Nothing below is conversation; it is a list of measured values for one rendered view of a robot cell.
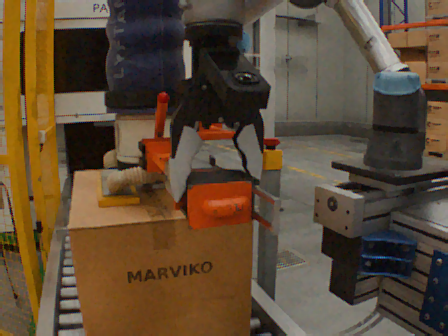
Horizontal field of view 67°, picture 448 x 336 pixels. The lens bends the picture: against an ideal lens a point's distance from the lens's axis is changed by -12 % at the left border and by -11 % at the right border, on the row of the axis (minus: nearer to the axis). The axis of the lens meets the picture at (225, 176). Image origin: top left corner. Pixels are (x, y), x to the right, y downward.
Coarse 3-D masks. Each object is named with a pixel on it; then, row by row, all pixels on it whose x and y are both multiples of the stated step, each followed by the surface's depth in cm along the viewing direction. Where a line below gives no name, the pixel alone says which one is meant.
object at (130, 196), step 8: (112, 168) 106; (104, 184) 97; (104, 192) 89; (128, 192) 89; (136, 192) 91; (104, 200) 85; (112, 200) 85; (120, 200) 86; (128, 200) 86; (136, 200) 87
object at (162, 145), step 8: (144, 144) 74; (152, 144) 73; (160, 144) 74; (168, 144) 74; (144, 152) 74; (152, 152) 74; (160, 152) 74; (168, 152) 75; (144, 160) 76; (152, 160) 74; (144, 168) 75; (152, 168) 74
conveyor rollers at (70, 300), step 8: (64, 256) 155; (64, 264) 146; (72, 264) 147; (64, 272) 138; (72, 272) 139; (64, 280) 130; (72, 280) 131; (64, 288) 123; (72, 288) 124; (64, 296) 121; (72, 296) 122; (64, 304) 114; (72, 304) 115; (64, 312) 113; (72, 312) 114; (80, 312) 115; (64, 320) 105; (72, 320) 106; (80, 320) 107; (256, 320) 109; (64, 328) 105; (72, 328) 106; (80, 328) 101; (256, 328) 108
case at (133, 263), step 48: (96, 192) 98; (144, 192) 98; (96, 240) 73; (144, 240) 77; (192, 240) 81; (240, 240) 85; (96, 288) 75; (144, 288) 79; (192, 288) 83; (240, 288) 87
